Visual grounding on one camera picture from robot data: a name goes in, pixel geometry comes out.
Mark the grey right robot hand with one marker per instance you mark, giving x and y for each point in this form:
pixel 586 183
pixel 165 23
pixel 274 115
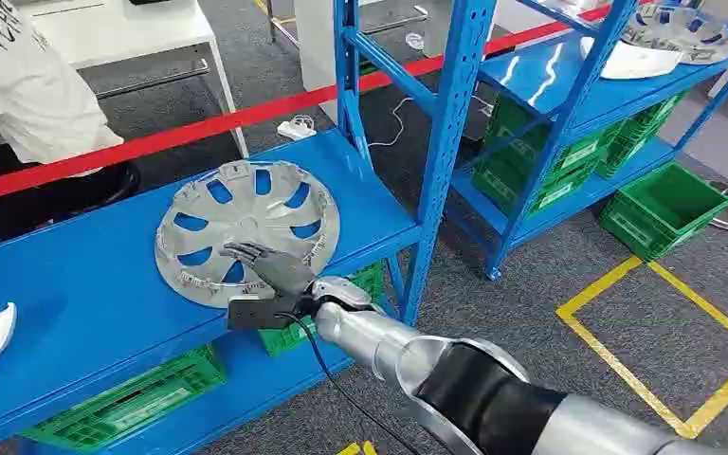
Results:
pixel 279 270

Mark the silver wheel cover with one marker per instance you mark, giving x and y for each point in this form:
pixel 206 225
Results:
pixel 678 34
pixel 251 220

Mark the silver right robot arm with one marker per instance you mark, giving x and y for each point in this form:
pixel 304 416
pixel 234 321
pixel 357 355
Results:
pixel 364 339

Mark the white power strip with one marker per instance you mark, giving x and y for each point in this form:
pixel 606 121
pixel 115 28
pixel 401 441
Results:
pixel 295 129

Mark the red barrier tape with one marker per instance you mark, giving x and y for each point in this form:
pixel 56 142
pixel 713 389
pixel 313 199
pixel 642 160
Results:
pixel 213 125

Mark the blue metal shelf rack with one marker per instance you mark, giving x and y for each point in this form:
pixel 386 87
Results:
pixel 87 282
pixel 527 75

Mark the yellow floor tape square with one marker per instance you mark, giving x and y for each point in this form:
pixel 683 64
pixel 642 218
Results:
pixel 351 449
pixel 599 342

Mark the white cabinet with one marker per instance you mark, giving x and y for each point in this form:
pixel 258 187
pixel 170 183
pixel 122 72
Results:
pixel 314 50

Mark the white table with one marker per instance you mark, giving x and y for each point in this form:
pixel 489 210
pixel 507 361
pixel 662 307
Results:
pixel 138 25

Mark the person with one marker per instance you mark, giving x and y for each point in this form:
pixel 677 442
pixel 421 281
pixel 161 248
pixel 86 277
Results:
pixel 37 94

